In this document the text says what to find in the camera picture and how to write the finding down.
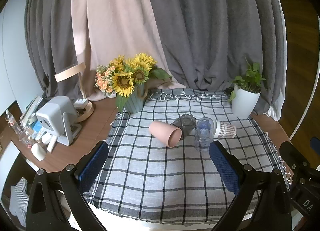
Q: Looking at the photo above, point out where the white grey desktop device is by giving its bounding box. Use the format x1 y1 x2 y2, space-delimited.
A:
36 96 82 146

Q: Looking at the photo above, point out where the teal ribbed vase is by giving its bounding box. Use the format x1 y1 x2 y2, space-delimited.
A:
123 83 148 113

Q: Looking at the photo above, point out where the sunflower bouquet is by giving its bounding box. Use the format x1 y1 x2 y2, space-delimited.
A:
94 52 173 113

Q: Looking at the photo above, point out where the dark grey translucent cup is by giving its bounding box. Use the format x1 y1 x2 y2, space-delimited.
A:
171 114 197 141

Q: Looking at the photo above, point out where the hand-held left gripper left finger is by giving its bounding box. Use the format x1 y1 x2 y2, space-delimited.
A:
26 141 109 231

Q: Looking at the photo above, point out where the pink curtain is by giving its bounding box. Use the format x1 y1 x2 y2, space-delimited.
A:
71 0 187 102

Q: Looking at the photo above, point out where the white plant pot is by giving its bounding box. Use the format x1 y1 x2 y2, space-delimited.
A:
231 85 261 119

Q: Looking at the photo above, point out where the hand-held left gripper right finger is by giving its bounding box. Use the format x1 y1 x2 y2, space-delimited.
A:
209 140 292 231

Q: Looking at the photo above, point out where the white power adapter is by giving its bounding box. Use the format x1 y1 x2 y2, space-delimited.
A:
74 98 89 108

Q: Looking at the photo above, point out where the grey curtain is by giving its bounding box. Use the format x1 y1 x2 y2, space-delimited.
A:
24 0 92 100
144 0 287 122

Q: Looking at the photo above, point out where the white ring frame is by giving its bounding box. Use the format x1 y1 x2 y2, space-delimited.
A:
287 13 320 143

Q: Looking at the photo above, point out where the checkered paper cup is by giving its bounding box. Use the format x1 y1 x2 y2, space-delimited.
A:
212 120 237 139

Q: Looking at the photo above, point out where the blue white box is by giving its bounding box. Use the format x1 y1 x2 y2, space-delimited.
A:
32 120 47 134

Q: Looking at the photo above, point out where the pink cup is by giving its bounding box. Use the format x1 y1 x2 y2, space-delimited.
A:
149 120 182 148

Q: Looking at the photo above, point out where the wooden ring desk lamp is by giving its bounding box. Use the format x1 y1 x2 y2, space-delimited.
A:
54 62 95 123

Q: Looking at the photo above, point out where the white tube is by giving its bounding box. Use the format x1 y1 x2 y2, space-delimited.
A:
47 136 57 152

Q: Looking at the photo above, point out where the striped star pillow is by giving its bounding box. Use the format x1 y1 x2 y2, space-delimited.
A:
9 178 28 218

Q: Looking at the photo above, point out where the checkered tablecloth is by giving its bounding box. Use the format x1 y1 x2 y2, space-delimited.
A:
82 88 292 224

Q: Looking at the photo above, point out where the clear water bottle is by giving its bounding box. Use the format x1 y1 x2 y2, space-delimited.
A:
5 110 22 136

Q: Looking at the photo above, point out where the green leafy plant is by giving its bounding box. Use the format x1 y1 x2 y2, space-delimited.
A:
227 58 269 104

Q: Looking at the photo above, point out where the white oval case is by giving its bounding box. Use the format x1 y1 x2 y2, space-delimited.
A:
31 143 46 161

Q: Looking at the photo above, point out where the clear plastic cup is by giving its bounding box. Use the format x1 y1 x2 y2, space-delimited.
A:
194 117 215 153

